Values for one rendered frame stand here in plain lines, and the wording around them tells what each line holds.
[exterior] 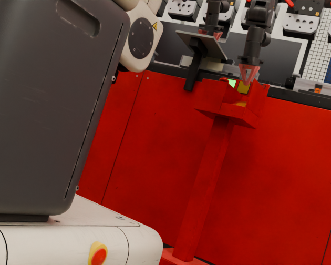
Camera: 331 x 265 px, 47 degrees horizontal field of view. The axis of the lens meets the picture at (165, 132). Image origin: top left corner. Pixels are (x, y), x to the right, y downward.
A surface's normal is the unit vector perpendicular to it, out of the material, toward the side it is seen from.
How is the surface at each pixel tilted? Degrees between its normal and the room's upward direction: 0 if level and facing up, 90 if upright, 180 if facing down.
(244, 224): 90
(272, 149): 90
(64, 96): 90
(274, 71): 90
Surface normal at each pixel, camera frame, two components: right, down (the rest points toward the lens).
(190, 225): -0.51, -0.22
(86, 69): 0.82, 0.22
